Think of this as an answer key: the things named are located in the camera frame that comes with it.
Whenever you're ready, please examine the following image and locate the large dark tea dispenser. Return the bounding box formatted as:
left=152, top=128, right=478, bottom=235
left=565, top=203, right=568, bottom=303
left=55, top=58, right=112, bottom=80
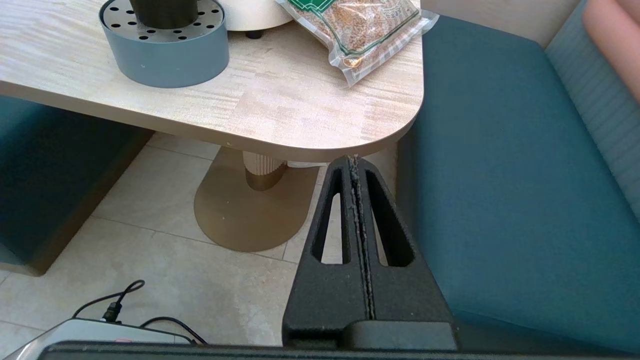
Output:
left=220, top=0, right=294, bottom=40

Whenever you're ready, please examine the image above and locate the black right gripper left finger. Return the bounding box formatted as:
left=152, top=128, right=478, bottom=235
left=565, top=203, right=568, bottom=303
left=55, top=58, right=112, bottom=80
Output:
left=282, top=155, right=374, bottom=348

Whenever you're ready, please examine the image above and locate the round perforated drip tray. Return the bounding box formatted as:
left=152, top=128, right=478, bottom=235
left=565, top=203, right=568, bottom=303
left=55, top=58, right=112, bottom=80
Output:
left=99, top=0, right=231, bottom=89

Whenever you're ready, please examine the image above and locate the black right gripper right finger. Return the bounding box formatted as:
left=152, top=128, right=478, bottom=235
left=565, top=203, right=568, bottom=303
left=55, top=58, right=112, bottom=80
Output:
left=356, top=156, right=457, bottom=323

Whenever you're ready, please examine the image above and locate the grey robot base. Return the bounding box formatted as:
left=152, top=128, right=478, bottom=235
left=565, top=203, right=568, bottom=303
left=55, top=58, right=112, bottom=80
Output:
left=0, top=318, right=196, bottom=360

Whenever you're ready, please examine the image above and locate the green snack bag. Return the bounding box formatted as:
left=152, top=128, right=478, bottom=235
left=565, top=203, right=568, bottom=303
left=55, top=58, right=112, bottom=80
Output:
left=274, top=0, right=440, bottom=89

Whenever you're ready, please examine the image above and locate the black plastic cup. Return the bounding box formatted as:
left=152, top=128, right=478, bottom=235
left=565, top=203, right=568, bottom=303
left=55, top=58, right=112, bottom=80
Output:
left=129, top=0, right=200, bottom=30

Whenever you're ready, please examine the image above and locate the black cable with plug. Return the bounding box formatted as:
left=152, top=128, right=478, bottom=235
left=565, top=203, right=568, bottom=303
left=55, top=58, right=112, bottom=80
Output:
left=73, top=279, right=146, bottom=324

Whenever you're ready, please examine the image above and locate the pink bolster cushion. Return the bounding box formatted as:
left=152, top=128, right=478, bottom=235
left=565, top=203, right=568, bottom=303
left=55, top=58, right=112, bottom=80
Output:
left=582, top=0, right=640, bottom=104

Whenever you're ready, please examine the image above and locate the thin black floor cable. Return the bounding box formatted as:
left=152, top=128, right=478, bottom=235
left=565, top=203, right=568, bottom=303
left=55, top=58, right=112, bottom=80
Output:
left=140, top=316, right=209, bottom=346

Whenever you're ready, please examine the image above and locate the ribbed table pedestal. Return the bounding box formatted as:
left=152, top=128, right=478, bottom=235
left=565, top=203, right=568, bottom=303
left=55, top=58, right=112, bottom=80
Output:
left=193, top=146, right=321, bottom=253

